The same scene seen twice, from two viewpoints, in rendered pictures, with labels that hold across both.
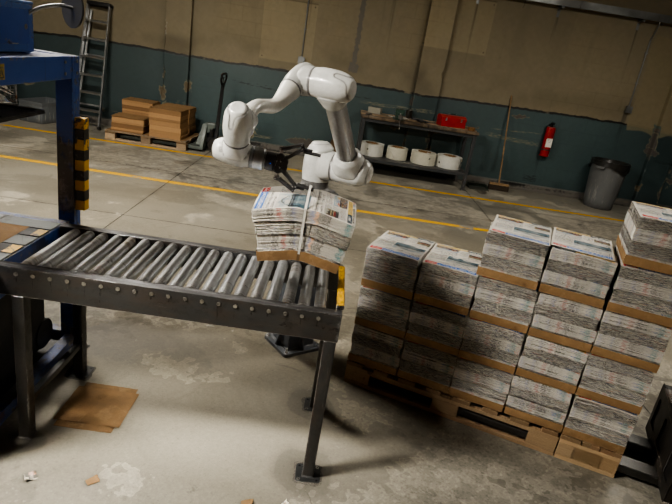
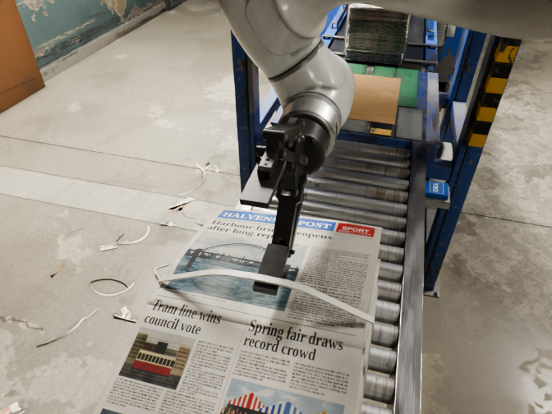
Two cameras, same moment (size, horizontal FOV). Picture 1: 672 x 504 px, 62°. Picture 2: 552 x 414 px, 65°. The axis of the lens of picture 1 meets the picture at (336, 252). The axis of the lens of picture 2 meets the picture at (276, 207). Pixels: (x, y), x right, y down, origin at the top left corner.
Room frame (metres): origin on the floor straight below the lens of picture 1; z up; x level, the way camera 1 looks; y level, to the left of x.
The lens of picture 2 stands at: (2.33, -0.19, 1.62)
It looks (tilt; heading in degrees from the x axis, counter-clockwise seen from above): 39 degrees down; 108
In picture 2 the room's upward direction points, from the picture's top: straight up
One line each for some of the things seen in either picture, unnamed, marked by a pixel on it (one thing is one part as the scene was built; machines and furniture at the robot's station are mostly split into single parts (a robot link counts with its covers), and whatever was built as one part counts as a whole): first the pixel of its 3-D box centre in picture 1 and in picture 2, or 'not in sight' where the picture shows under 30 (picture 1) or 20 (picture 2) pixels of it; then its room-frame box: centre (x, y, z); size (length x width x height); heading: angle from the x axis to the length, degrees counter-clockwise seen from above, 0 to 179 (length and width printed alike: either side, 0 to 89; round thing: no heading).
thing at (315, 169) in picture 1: (319, 160); not in sight; (3.06, 0.17, 1.17); 0.18 x 0.16 x 0.22; 70
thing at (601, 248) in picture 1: (582, 242); not in sight; (2.61, -1.17, 1.06); 0.37 x 0.28 x 0.01; 160
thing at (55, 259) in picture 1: (67, 251); (345, 157); (2.17, 1.14, 0.77); 0.47 x 0.05 x 0.05; 2
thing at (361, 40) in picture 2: not in sight; (379, 25); (2.14, 2.20, 0.93); 0.38 x 0.30 x 0.26; 92
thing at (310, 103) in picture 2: (258, 158); (307, 129); (2.21, 0.37, 1.30); 0.09 x 0.06 x 0.09; 2
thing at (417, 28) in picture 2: not in sight; (383, 28); (2.12, 2.76, 0.75); 1.53 x 0.64 x 0.10; 92
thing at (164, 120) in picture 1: (155, 122); not in sight; (8.50, 3.05, 0.28); 1.20 x 0.83 x 0.57; 92
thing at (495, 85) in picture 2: (81, 164); (495, 82); (2.61, 1.29, 1.05); 0.05 x 0.05 x 0.45; 2
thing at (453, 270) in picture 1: (465, 335); not in sight; (2.72, -0.77, 0.42); 1.17 x 0.39 x 0.83; 71
